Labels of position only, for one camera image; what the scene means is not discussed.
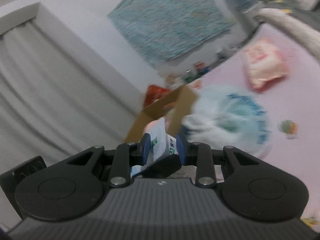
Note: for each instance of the pink red-printed soft packet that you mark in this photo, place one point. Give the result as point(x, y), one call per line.
point(265, 62)

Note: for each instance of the pink plush toy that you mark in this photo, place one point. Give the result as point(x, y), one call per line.
point(151, 126)

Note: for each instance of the brown cardboard box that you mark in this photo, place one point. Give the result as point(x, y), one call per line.
point(185, 100)

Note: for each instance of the white blue-printed plastic bag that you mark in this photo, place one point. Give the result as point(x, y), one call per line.
point(225, 127)

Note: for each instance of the red snack bag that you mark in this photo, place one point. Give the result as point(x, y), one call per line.
point(155, 95)

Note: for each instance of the white tissue packet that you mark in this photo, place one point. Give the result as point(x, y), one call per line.
point(161, 142)

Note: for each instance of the cluster of colourful small containers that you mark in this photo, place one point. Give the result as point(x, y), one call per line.
point(198, 70)

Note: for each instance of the teal textured wall hanging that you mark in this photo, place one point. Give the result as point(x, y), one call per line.
point(170, 22)

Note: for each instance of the small orange green toy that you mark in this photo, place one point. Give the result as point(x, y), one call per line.
point(289, 128)

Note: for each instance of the grey striped blanket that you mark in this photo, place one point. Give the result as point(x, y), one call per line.
point(295, 27)

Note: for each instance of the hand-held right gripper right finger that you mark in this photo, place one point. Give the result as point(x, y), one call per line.
point(181, 150)

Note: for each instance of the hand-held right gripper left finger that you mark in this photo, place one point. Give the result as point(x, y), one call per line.
point(145, 150)

